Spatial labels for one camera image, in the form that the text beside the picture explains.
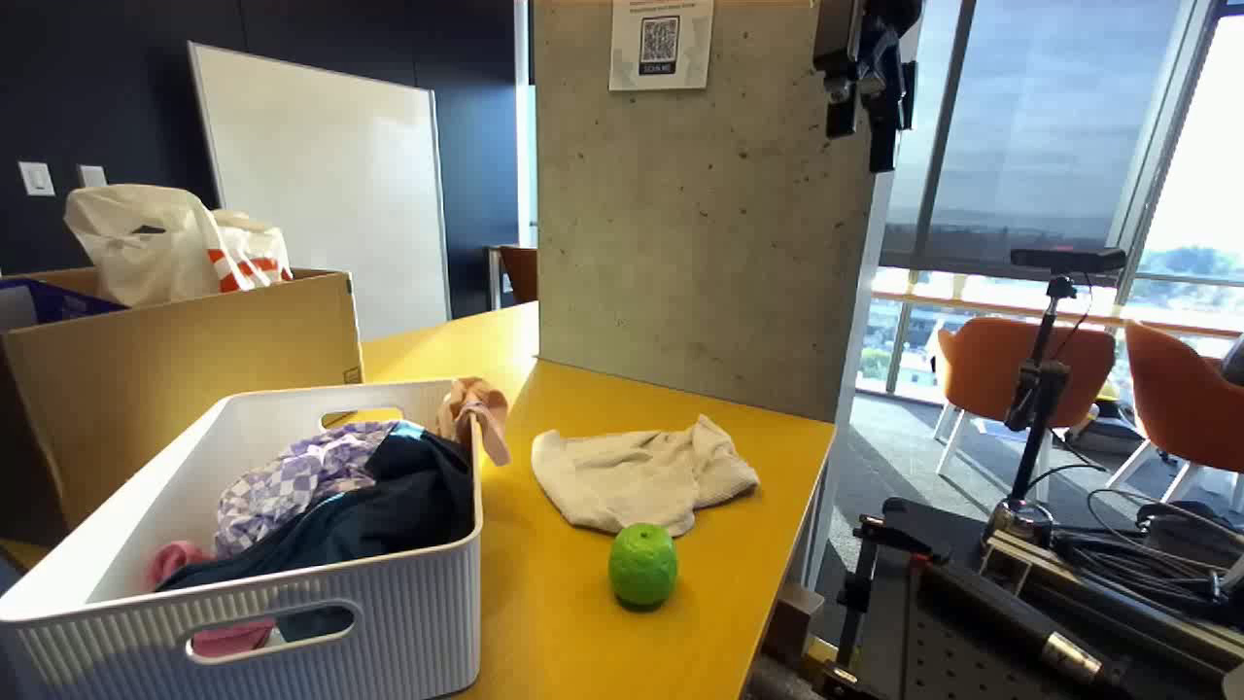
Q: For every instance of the beige towel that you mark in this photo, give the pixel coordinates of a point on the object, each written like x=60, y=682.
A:
x=636, y=472

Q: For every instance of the pile of clothes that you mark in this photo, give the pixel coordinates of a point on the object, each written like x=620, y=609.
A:
x=389, y=507

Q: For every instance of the white ribbed plastic basket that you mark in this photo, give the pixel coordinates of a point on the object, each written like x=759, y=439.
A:
x=336, y=634

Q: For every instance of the purple floral cloth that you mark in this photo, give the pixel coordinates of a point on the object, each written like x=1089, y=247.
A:
x=295, y=481

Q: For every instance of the brown cardboard box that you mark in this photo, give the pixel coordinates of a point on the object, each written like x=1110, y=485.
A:
x=169, y=373

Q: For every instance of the yellow cloth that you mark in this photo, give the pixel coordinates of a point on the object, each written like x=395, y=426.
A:
x=365, y=416

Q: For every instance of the black camera tripod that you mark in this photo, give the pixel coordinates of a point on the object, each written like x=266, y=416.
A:
x=1041, y=390

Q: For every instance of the seated person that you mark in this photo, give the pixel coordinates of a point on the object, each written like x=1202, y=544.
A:
x=1233, y=359

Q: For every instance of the green apple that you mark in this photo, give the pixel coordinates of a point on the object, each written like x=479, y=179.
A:
x=645, y=564

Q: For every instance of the brown chair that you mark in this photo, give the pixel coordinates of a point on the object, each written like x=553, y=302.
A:
x=520, y=272

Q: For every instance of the white QR code sign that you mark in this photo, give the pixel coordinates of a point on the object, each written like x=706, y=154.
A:
x=664, y=44

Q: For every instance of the peach pink cloth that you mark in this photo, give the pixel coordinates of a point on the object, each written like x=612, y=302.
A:
x=470, y=411

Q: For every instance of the white board panel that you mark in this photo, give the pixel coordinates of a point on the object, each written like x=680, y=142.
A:
x=325, y=179

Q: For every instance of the grey concrete pillar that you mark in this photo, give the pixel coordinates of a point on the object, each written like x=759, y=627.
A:
x=703, y=234

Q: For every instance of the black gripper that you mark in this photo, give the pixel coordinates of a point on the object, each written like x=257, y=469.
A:
x=888, y=23

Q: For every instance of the white wall plate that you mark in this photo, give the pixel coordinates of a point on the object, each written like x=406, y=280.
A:
x=91, y=176
x=38, y=176

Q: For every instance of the grey window roller blind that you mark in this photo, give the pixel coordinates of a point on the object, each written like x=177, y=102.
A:
x=1036, y=128

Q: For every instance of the white plastic bag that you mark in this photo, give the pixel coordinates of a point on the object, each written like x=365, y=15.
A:
x=156, y=247

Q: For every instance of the black bar camera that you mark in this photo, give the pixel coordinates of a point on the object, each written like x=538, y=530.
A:
x=1072, y=258

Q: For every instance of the bright pink cloth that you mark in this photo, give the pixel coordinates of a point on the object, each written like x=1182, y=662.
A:
x=177, y=560

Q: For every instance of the black perforated robot cart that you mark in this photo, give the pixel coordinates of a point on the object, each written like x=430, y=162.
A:
x=974, y=634

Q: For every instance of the orange chair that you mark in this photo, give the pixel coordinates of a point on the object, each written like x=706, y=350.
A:
x=996, y=364
x=1186, y=402

